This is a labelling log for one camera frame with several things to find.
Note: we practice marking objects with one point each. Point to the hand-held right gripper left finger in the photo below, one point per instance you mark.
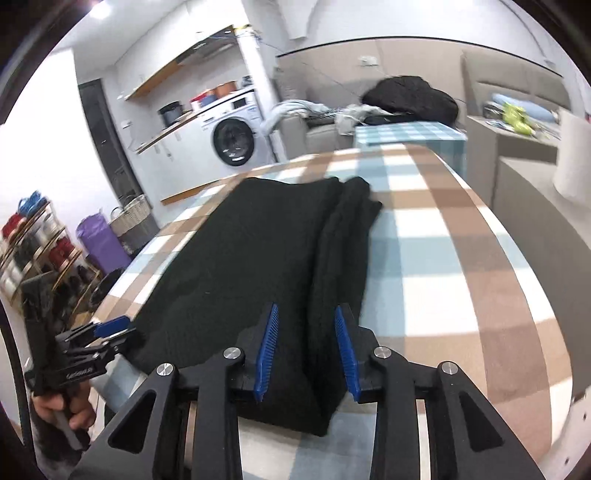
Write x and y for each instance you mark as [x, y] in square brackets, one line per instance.
[268, 355]

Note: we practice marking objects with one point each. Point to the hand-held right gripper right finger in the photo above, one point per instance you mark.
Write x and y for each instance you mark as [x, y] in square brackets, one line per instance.
[346, 355]

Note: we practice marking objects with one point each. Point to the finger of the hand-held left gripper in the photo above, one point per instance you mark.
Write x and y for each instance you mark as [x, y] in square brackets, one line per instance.
[111, 325]
[115, 345]

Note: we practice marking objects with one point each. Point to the black t-shirt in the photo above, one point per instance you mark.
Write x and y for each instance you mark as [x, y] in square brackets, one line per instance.
[258, 258]

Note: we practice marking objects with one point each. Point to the person's left hand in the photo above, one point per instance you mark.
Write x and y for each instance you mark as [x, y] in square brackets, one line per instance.
[81, 415]

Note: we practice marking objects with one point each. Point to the black round bin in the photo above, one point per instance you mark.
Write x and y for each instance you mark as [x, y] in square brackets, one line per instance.
[104, 290]

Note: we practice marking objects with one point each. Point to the purple plastic bag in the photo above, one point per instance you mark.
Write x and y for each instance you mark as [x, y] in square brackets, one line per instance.
[99, 244]

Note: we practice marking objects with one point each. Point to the metal shoe rack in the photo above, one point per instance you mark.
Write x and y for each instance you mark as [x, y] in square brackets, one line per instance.
[46, 249]

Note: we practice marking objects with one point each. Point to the wicker basket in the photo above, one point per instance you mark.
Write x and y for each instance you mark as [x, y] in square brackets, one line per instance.
[134, 221]

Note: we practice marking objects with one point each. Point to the checked tablecloth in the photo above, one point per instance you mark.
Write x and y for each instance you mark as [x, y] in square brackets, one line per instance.
[438, 240]

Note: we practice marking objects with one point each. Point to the kitchen counter cabinet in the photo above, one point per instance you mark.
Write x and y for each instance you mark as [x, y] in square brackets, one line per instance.
[184, 157]

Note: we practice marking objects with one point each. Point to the dark door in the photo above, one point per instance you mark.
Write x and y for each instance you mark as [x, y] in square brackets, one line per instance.
[106, 138]

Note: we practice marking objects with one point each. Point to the grey sofa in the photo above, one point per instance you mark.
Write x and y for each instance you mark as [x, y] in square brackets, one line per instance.
[318, 138]

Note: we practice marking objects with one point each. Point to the black cooking pot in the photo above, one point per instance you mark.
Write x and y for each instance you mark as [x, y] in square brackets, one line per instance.
[171, 114]

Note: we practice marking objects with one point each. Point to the white washing machine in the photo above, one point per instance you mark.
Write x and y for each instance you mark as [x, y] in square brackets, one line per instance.
[233, 138]

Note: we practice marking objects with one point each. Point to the blue checked cloth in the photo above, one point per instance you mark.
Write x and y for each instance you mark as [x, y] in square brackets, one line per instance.
[406, 134]

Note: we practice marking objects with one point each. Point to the light grey garment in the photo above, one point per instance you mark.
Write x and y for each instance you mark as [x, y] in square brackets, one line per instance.
[351, 120]

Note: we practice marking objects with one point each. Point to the beige stepped cabinet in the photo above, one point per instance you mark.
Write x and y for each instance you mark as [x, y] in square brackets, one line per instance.
[521, 194]

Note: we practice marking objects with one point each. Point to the black white checked cushion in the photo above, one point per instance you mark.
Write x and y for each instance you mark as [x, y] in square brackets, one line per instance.
[322, 117]

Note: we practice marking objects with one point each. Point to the red container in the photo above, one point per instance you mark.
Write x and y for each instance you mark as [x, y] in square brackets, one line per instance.
[203, 99]

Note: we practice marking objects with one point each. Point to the grey blanket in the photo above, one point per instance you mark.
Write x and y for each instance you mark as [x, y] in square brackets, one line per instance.
[286, 110]

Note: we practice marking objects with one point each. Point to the orange pot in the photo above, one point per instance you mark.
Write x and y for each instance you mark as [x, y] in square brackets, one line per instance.
[227, 88]

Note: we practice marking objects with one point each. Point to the black jacket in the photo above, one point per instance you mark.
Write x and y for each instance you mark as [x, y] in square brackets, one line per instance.
[406, 97]

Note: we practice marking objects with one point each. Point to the white upper cabinets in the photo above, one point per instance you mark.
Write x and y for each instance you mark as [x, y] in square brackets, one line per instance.
[147, 55]

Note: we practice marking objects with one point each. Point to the green toy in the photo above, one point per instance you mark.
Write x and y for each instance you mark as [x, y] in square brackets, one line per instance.
[516, 117]

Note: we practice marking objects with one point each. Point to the range hood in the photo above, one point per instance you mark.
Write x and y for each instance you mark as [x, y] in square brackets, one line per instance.
[207, 46]

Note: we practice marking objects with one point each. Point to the white paper towel roll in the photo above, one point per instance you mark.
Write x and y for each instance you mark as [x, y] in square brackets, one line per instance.
[572, 157]

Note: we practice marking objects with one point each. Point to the light blue pillow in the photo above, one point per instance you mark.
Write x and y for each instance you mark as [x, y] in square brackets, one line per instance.
[535, 106]

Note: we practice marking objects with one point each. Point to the beige bed headboard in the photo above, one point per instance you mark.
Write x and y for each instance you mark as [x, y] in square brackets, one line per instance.
[508, 78]

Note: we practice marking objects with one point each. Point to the white wall socket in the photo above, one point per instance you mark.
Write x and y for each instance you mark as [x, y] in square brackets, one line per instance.
[368, 60]

